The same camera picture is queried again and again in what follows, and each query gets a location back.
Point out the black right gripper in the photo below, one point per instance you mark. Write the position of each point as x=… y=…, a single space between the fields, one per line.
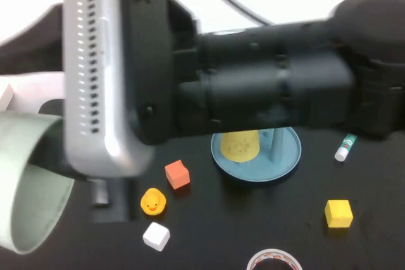
x=152 y=61

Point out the clear tape roll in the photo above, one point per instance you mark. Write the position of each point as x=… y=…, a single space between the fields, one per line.
x=253 y=259

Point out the orange foam cube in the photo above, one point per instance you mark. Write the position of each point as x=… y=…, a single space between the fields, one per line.
x=177 y=175

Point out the white green glue stick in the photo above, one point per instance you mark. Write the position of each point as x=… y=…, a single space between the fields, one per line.
x=345 y=148

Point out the yellow rubber duck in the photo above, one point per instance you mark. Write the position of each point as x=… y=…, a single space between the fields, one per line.
x=152 y=202

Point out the blue cup stand with pegs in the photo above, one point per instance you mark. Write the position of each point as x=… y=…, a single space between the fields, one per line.
x=253 y=170

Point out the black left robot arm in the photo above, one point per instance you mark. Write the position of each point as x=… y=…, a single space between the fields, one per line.
x=34 y=42

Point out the yellow plastic cup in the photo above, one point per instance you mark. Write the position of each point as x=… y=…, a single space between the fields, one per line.
x=240 y=146

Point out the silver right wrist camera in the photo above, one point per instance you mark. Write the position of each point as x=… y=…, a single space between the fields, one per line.
x=95 y=77

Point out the pale green plastic cup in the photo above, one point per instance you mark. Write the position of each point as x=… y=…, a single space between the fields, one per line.
x=38 y=213

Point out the white foam cube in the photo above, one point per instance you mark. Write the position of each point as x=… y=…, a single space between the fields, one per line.
x=156 y=236

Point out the yellow foam cube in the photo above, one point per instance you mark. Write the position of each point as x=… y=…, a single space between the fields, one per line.
x=339 y=214

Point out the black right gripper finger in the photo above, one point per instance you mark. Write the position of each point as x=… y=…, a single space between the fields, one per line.
x=120 y=200
x=50 y=153

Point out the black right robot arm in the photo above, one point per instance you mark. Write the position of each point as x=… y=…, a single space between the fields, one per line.
x=284 y=77

